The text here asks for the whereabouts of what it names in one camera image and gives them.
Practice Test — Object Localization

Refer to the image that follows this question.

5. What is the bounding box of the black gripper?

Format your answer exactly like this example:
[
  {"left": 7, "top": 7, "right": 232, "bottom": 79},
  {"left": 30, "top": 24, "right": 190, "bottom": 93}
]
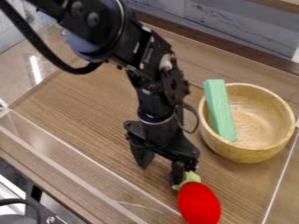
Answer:
[{"left": 125, "top": 113, "right": 201, "bottom": 186}]

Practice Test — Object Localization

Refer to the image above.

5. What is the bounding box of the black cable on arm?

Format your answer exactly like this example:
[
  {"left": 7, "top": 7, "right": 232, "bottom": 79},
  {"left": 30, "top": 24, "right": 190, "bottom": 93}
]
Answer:
[{"left": 0, "top": 0, "right": 103, "bottom": 75}]

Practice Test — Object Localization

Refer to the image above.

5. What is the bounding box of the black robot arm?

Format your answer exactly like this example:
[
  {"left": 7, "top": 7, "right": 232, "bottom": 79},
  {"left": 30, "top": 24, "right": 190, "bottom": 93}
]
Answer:
[{"left": 27, "top": 0, "right": 201, "bottom": 186}]

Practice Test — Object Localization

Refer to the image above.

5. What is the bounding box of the clear acrylic table barrier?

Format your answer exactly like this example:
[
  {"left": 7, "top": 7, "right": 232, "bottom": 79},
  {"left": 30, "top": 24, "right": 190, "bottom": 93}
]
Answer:
[{"left": 0, "top": 23, "right": 299, "bottom": 224}]

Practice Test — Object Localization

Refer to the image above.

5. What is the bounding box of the black metal table frame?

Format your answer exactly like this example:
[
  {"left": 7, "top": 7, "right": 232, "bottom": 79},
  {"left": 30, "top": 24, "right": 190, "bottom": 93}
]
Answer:
[{"left": 0, "top": 180, "right": 69, "bottom": 224}]

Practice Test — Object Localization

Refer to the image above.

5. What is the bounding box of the wooden bowl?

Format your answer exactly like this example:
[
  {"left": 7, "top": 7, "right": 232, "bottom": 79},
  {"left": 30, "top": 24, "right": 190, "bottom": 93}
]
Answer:
[{"left": 199, "top": 83, "right": 296, "bottom": 164}]

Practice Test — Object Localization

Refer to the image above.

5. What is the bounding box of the green rectangular block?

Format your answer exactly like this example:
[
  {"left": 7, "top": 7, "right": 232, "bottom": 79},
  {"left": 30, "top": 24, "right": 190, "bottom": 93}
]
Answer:
[{"left": 203, "top": 80, "right": 238, "bottom": 142}]

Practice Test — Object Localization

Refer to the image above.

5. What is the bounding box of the red felt strawberry toy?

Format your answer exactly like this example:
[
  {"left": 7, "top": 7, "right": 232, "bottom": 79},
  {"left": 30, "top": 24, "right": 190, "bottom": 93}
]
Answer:
[{"left": 173, "top": 171, "right": 222, "bottom": 224}]

